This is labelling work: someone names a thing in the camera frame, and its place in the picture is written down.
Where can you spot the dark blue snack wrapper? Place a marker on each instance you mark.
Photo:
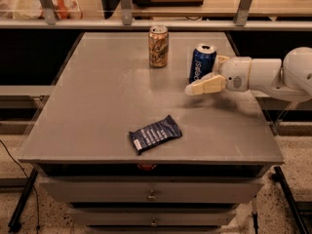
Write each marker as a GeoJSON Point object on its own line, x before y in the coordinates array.
{"type": "Point", "coordinates": [155, 134]}

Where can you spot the lower grey drawer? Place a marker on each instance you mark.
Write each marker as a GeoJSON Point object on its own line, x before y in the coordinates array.
{"type": "Point", "coordinates": [152, 217]}

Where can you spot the upper grey drawer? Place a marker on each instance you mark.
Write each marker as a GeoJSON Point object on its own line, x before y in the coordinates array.
{"type": "Point", "coordinates": [87, 191]}

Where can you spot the gold patterned soda can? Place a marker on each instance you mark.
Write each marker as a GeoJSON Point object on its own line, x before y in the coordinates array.
{"type": "Point", "coordinates": [158, 45]}

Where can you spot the metal shelf rail frame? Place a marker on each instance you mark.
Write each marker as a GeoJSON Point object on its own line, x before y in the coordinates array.
{"type": "Point", "coordinates": [213, 15]}

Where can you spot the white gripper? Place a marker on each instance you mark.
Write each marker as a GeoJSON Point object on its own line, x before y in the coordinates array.
{"type": "Point", "coordinates": [234, 72]}

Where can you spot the blue pepsi can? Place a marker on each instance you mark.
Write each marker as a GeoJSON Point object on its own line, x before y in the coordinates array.
{"type": "Point", "coordinates": [203, 60]}

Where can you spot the grey drawer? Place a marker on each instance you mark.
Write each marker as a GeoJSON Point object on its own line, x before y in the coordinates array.
{"type": "Point", "coordinates": [87, 191]}
{"type": "Point", "coordinates": [152, 217]}

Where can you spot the orange white plastic bag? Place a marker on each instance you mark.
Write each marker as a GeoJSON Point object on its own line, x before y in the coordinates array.
{"type": "Point", "coordinates": [67, 9]}

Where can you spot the grey drawer cabinet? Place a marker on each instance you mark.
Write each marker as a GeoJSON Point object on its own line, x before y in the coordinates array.
{"type": "Point", "coordinates": [108, 89]}

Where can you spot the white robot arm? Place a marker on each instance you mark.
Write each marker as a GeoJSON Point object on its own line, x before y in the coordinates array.
{"type": "Point", "coordinates": [288, 79]}

